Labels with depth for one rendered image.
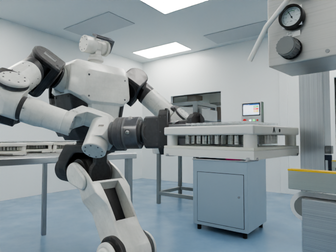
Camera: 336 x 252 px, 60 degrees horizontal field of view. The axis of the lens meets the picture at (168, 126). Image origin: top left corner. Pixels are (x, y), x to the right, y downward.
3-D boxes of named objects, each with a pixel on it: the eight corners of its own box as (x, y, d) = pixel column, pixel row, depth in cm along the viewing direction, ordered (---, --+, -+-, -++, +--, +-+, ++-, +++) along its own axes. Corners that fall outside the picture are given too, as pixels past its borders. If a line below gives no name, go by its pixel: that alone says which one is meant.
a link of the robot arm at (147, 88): (136, 110, 136) (115, 91, 137) (147, 103, 142) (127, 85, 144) (146, 93, 128) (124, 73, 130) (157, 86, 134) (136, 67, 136)
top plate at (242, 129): (254, 134, 57) (253, 123, 57) (163, 135, 73) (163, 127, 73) (299, 135, 74) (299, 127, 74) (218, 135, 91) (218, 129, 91)
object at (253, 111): (240, 158, 324) (240, 102, 327) (244, 157, 333) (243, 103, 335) (261, 159, 311) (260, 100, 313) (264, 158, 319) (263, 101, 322)
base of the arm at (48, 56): (10, 89, 99) (11, 70, 106) (45, 105, 107) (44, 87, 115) (34, 57, 94) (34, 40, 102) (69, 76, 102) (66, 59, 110)
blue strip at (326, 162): (326, 237, 70) (324, 154, 71) (327, 237, 71) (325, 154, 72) (333, 239, 69) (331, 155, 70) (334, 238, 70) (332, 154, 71)
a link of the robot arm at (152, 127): (171, 110, 83) (131, 112, 85) (164, 106, 73) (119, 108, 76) (172, 154, 82) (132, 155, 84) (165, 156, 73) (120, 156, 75)
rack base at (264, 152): (254, 160, 56) (254, 147, 56) (163, 155, 73) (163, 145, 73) (299, 154, 74) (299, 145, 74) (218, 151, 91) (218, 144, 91)
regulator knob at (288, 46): (274, 58, 46) (274, 30, 46) (280, 61, 48) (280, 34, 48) (296, 54, 44) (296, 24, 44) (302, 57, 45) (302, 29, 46)
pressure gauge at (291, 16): (278, 30, 47) (278, 7, 47) (281, 32, 48) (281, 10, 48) (302, 24, 44) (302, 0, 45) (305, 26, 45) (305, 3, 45)
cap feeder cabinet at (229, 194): (191, 228, 315) (191, 158, 319) (216, 217, 361) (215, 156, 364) (248, 241, 278) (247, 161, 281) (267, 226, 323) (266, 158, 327)
